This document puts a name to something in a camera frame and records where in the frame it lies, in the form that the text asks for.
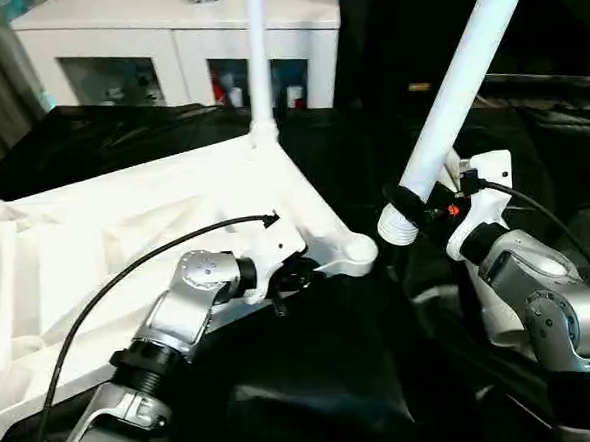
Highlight white cabinet with glass doors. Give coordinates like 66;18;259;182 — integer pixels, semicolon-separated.
7;0;348;129

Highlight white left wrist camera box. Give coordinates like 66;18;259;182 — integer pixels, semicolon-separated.
229;210;313;308

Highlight white plastic table top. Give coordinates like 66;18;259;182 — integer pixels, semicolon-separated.
0;114;391;422

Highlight black mat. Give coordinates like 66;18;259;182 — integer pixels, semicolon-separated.
0;73;590;442

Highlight black furniture with gold label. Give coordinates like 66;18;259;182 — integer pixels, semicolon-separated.
334;0;590;119

